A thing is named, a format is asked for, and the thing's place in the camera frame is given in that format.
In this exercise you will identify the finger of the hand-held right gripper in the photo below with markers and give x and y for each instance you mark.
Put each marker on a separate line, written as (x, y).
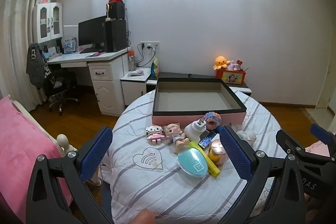
(319, 131)
(288, 141)

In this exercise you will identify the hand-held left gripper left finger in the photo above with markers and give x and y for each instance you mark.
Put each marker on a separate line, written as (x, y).
(95, 153)

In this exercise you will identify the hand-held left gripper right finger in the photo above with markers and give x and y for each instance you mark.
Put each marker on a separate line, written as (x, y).
(236, 153)

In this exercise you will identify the rose gold lidded jar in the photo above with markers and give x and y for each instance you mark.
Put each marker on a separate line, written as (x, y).
(218, 151)

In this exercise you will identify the white ceramic cat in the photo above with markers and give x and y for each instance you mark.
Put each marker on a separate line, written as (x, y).
(248, 136)

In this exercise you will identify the yellow highlighter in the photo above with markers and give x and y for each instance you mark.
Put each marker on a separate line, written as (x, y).
(214, 170)

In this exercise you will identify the small blue box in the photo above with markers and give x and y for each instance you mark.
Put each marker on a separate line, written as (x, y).
(207, 141)

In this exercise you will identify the teal oval case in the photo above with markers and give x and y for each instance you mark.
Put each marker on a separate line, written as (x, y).
(191, 165)

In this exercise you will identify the white plug device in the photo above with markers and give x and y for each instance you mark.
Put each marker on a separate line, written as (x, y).
(193, 130)

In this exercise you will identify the pink white block cat figure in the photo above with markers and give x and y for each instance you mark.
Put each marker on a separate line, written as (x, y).
(155, 134)

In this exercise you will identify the small doll figure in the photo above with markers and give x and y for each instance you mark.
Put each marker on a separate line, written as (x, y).
(176, 136)

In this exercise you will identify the pink storage box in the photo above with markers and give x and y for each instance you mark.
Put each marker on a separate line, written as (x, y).
(194, 98)

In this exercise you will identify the person's left hand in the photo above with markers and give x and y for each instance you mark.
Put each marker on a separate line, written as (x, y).
(143, 217)

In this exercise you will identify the white door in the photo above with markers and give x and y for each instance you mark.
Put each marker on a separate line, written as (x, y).
(331, 82)

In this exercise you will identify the white desk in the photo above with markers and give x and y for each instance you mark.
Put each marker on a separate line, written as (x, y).
(105, 87)

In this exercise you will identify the round table striped cloth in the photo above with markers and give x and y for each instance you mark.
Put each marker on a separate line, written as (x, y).
(157, 187)

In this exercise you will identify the white side table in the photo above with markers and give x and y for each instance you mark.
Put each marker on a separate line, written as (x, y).
(134, 87)

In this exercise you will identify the pink blanket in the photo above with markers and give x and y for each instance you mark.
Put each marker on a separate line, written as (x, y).
(21, 140)

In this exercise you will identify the red printed storage box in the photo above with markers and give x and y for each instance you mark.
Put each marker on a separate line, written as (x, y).
(232, 77)

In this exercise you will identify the black office chair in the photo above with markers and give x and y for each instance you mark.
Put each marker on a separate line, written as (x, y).
(60, 82)

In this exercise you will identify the pink plush toy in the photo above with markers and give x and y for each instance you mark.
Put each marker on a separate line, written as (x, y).
(232, 66)

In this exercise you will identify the red card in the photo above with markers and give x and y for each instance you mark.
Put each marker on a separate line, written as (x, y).
(239, 62)

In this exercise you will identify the orange octopus plush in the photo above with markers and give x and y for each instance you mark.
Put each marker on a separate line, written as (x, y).
(221, 62)

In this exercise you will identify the pink packet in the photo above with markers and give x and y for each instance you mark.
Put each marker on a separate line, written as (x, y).
(139, 72)

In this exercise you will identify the orange capped bottle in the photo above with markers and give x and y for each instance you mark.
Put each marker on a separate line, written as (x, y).
(132, 61)

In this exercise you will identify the low black white cabinet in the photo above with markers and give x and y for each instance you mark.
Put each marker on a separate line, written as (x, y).
(173, 75)

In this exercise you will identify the black keyboard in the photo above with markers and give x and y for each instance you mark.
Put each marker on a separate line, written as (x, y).
(90, 50)

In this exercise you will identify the yellow blue snack bag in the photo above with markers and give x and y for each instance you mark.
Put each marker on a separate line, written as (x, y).
(155, 66)

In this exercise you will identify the grey jacket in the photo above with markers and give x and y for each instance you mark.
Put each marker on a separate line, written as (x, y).
(35, 66)

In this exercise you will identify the blue white box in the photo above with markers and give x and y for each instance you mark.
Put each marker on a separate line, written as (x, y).
(69, 45)

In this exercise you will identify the black computer tower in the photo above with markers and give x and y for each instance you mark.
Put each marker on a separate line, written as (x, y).
(115, 35)

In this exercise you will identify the black computer monitor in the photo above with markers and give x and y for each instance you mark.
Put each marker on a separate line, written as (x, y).
(92, 31)

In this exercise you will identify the white hutch cabinet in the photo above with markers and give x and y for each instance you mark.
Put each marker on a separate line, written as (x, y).
(48, 22)

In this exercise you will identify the black speaker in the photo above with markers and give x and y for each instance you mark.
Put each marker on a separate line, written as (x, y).
(116, 11)

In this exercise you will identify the small beige desk fan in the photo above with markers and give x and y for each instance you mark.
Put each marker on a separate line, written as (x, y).
(108, 7)

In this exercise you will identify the white bed frame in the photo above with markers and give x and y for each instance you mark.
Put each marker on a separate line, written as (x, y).
(63, 140)

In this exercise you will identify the white wall socket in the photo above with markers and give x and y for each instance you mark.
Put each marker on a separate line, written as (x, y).
(149, 44)

